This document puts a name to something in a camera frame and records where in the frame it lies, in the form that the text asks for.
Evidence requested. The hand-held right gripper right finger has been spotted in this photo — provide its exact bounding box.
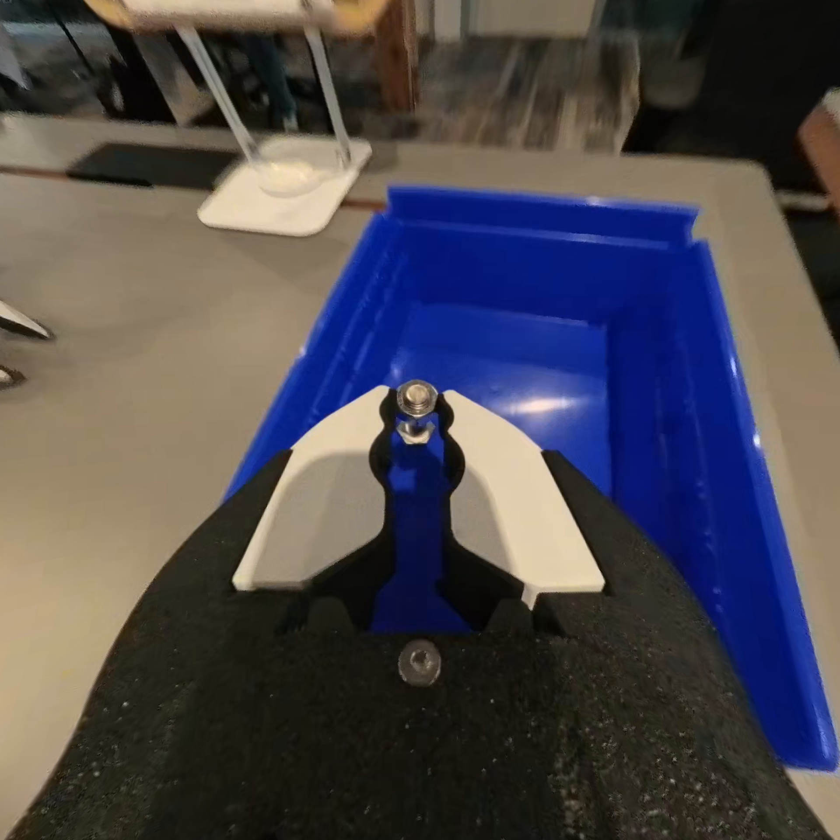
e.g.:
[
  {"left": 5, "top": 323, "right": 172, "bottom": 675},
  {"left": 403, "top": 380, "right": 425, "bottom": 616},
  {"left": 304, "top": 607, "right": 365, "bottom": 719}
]
[{"left": 433, "top": 390, "right": 606, "bottom": 608}]

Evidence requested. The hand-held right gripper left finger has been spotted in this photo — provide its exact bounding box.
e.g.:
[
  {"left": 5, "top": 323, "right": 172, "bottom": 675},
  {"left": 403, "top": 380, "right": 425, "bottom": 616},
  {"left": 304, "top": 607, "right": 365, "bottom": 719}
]
[{"left": 232, "top": 385, "right": 399, "bottom": 592}]

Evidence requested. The steel bolt with nut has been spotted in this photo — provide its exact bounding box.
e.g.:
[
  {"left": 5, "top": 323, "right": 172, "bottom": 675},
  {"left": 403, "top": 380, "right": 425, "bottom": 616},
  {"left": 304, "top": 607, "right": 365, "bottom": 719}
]
[{"left": 395, "top": 379, "right": 439, "bottom": 447}]

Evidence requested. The blue plastic bin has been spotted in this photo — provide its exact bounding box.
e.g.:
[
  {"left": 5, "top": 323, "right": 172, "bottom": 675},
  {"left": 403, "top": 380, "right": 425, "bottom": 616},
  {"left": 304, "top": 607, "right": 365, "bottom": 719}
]
[{"left": 223, "top": 185, "right": 840, "bottom": 773}]

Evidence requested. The black mat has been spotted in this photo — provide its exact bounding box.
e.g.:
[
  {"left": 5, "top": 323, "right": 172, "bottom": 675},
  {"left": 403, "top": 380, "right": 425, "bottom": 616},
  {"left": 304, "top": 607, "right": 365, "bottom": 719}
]
[{"left": 66, "top": 142, "right": 245, "bottom": 193}]

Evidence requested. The white stand with clear legs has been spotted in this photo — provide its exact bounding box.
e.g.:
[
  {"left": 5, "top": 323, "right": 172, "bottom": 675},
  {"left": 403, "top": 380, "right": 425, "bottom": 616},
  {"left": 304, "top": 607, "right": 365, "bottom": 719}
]
[{"left": 122, "top": 0, "right": 374, "bottom": 237}]

